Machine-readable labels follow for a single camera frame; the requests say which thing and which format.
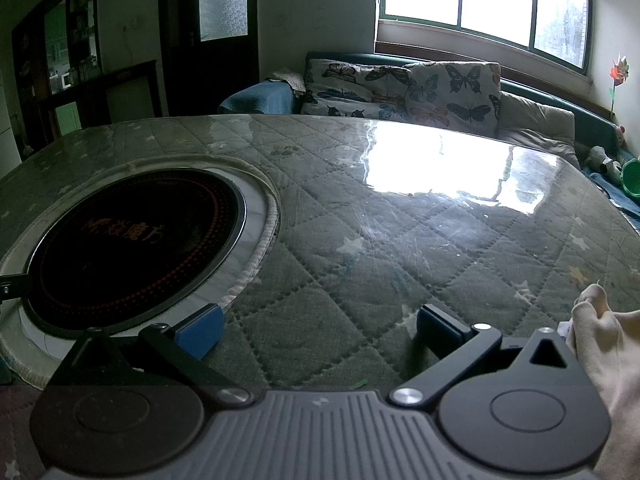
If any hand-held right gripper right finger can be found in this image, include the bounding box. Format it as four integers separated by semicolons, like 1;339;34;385
390;304;597;407

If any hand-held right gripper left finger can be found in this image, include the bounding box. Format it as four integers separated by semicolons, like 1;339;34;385
50;304;253;407

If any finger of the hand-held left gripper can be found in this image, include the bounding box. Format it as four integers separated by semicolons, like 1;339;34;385
0;272;32;304

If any cream fleece garment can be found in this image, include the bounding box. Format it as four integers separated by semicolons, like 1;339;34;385
560;282;640;480

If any round black induction cooktop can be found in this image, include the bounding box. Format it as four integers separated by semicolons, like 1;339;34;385
25;169;246;337

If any grey sofa seat pad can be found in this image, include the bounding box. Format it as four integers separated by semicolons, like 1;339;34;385
500;127;583;171

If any dark wooden cabinet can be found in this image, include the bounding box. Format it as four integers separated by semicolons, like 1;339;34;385
10;0;161;156

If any beige cushion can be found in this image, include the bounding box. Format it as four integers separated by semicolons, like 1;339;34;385
497;92;576;143

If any grey plush toy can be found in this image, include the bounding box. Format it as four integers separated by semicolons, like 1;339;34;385
585;145;623;183

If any blue armrest cover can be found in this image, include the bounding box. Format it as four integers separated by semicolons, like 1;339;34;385
218;81;296;116

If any green plastic bucket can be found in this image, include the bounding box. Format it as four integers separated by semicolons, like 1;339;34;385
620;157;640;198

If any teal sofa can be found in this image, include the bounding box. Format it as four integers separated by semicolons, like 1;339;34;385
217;51;640;171

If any dark wooden door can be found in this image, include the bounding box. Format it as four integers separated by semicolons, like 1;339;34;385
157;0;261;118

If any white cloth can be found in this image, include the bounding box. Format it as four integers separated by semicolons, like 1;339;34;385
267;71;307;96

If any colourful pinwheel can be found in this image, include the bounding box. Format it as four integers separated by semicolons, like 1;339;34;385
607;55;631;121

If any window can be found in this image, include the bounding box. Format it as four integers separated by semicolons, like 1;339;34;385
375;0;596;78

